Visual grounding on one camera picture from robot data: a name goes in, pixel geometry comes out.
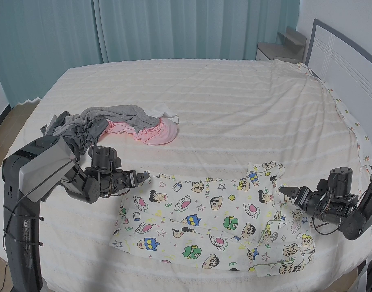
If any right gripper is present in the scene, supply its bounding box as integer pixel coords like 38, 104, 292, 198
295, 187, 332, 221

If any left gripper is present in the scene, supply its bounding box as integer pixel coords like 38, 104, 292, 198
99, 169, 141, 196

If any white printed pyjama top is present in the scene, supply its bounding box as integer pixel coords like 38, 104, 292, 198
110, 161, 317, 277

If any pile of clothes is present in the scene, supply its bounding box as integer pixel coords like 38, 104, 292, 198
41, 102, 180, 156

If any bed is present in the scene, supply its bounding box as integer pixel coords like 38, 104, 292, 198
0, 18, 372, 292

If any grey bedside table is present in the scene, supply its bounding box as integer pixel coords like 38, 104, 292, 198
256, 26, 306, 64

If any blue-green curtain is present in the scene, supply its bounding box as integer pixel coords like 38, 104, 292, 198
92, 0, 302, 64
0, 0, 109, 133

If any black cable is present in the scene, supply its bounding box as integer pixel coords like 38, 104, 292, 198
96, 175, 132, 199
310, 213, 342, 236

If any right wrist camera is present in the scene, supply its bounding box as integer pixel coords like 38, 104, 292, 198
315, 179, 330, 194

